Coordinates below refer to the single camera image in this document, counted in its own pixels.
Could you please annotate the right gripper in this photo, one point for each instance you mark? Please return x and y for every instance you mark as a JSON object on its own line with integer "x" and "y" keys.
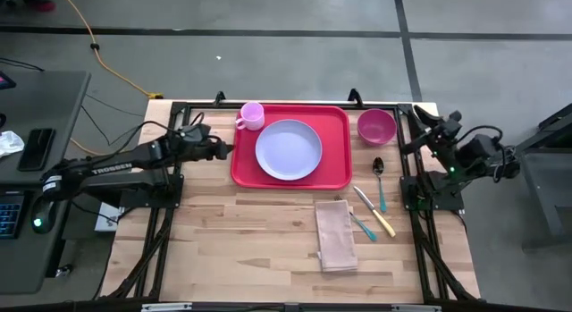
{"x": 444, "y": 129}

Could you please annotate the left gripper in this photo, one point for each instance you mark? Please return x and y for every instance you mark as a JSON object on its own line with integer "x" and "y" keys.
{"x": 201, "y": 152}

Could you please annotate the pink plastic mug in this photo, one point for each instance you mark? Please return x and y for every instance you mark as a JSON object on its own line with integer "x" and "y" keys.
{"x": 251, "y": 116}

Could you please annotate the magenta plastic bowl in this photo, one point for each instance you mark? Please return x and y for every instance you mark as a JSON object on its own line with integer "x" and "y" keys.
{"x": 376, "y": 126}

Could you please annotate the lavender plastic plate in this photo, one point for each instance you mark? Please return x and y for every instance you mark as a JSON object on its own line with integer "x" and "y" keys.
{"x": 288, "y": 149}

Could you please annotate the beige napkin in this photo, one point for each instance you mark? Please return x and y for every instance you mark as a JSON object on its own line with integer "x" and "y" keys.
{"x": 335, "y": 236}

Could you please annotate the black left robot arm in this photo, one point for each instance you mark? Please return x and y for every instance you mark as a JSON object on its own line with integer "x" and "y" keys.
{"x": 111, "y": 169}

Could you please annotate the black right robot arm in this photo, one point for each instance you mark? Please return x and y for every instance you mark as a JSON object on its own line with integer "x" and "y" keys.
{"x": 487, "y": 166}

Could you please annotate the red plastic tray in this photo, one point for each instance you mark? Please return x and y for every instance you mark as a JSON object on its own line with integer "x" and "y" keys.
{"x": 335, "y": 146}

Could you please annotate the grey side table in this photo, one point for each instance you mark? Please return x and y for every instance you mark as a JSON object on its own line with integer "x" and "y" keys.
{"x": 545, "y": 178}

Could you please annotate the white box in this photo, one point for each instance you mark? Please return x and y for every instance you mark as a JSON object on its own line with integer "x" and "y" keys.
{"x": 107, "y": 218}

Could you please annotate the grey desk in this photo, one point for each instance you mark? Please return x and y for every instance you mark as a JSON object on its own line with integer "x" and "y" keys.
{"x": 49, "y": 102}

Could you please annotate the black smartphone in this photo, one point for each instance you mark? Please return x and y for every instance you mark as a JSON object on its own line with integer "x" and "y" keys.
{"x": 36, "y": 149}

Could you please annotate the black computer mouse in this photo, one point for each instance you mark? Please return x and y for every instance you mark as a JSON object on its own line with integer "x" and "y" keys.
{"x": 42, "y": 216}

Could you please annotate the white crumpled tissue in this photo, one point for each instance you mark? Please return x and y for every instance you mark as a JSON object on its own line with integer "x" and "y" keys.
{"x": 9, "y": 144}

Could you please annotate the backlit computer keyboard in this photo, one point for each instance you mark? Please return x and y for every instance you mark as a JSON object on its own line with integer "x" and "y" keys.
{"x": 9, "y": 218}

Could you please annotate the screen device corner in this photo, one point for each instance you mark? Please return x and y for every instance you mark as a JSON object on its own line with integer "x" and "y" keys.
{"x": 5, "y": 81}

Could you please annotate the red and black object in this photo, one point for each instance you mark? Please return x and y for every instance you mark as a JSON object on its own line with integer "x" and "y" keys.
{"x": 42, "y": 5}

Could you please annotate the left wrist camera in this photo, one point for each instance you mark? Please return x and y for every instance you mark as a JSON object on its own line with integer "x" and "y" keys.
{"x": 195, "y": 133}

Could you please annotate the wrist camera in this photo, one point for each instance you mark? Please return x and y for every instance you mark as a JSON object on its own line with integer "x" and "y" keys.
{"x": 477, "y": 147}
{"x": 195, "y": 133}

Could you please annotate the black metal table frame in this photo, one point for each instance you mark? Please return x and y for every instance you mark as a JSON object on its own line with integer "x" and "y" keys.
{"x": 223, "y": 106}

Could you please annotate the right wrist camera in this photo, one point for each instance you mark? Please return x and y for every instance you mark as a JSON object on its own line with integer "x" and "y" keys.
{"x": 477, "y": 147}

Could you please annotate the silver metal bracket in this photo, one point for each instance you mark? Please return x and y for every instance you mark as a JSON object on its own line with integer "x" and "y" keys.
{"x": 165, "y": 307}
{"x": 415, "y": 308}

